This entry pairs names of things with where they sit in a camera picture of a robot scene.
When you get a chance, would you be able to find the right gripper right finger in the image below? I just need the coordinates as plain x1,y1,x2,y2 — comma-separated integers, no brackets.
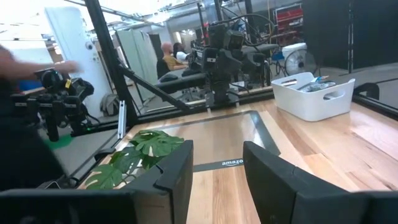
243,140,398,224

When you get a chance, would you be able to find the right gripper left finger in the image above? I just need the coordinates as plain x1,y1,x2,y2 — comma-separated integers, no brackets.
0,139,195,224

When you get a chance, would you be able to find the grey desk top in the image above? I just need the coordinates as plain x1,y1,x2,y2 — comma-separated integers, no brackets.
241,43,280,56
154,72,208,95

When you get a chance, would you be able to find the person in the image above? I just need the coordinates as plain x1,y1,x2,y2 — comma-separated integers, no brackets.
0,43,80,191
173,42,191,63
156,42,189,79

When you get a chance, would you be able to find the green plant in white pot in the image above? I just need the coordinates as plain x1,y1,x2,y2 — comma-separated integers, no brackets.
84,129,185,191

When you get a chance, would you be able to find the white fan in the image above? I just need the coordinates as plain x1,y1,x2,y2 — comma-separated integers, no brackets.
284,49,308,77

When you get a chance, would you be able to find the white bucket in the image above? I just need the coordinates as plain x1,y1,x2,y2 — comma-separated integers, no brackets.
281,42,308,58

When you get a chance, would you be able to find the red storage shelf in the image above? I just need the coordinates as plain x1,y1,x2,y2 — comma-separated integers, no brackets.
272,2,304,47

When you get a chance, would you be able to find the pale folding partition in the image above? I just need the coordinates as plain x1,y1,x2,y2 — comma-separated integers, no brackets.
115,29,159,100

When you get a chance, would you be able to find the silver aluminium bar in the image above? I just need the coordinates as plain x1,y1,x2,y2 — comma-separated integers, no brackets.
117,100,127,140

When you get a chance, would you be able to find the white plastic bin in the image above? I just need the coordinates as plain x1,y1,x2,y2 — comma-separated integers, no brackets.
271,72,356,123

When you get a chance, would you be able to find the black curtain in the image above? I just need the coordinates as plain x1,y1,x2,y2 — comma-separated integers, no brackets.
302,0,398,71

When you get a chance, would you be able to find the black arched clamp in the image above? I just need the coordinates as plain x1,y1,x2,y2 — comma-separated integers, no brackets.
353,82,381,101

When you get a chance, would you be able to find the white door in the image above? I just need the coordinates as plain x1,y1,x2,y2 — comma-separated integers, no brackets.
44,6,113,119

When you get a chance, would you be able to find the person's hand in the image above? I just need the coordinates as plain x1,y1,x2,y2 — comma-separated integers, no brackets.
54,60,80,75

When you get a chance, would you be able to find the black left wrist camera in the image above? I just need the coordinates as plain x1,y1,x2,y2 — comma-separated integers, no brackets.
224,29,246,50

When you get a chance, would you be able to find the black aluminium table frame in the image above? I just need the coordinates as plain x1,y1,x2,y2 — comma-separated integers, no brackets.
70,0,398,138

